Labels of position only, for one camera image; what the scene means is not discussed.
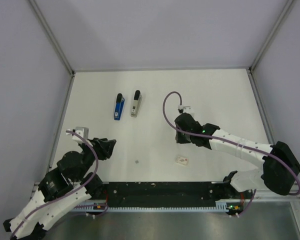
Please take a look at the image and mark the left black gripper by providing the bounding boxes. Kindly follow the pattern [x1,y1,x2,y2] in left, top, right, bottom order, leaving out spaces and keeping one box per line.
[75,137,117,182]

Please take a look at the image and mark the staple box with red dot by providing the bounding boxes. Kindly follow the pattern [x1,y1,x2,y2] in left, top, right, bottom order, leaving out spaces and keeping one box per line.
[175,155,189,166]

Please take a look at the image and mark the blue stapler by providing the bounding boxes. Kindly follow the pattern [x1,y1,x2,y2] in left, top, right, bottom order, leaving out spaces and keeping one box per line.
[113,93,125,121]

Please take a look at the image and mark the grey black stapler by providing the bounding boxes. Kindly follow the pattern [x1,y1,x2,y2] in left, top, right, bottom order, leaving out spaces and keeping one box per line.
[130,90,143,118]

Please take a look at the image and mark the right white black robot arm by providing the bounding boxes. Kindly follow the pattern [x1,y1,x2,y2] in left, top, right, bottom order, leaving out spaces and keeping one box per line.
[174,113,300,198]

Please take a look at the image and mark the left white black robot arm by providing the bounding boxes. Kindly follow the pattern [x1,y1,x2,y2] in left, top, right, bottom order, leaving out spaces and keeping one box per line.
[3,138,117,240]

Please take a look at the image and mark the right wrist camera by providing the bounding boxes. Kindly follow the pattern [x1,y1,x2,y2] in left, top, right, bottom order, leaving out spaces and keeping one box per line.
[178,105,195,118]

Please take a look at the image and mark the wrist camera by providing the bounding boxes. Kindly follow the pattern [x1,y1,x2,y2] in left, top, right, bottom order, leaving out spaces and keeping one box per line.
[178,105,195,118]
[72,126,89,144]

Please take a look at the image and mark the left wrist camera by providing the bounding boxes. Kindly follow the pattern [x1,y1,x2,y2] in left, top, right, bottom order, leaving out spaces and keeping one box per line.
[72,126,89,144]

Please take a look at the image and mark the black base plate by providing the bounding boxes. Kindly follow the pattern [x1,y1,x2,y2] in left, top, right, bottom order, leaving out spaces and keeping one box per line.
[104,182,242,208]

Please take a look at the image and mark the grey slotted cable duct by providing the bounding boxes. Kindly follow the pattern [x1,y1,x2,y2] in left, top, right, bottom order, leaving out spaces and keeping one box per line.
[71,201,243,214]

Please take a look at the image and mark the aluminium frame rail front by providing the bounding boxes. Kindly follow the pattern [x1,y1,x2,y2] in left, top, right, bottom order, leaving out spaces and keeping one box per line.
[253,190,300,202]

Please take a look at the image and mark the left aluminium corner post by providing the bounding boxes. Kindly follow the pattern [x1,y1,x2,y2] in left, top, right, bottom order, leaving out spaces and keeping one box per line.
[26,0,75,76]

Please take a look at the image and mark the aluminium corner post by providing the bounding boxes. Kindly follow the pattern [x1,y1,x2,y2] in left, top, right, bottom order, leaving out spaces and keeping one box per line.
[26,0,75,76]
[248,0,297,74]

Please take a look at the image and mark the right aluminium corner post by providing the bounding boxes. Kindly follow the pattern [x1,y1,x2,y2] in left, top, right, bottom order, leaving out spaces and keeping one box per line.
[248,0,297,74]

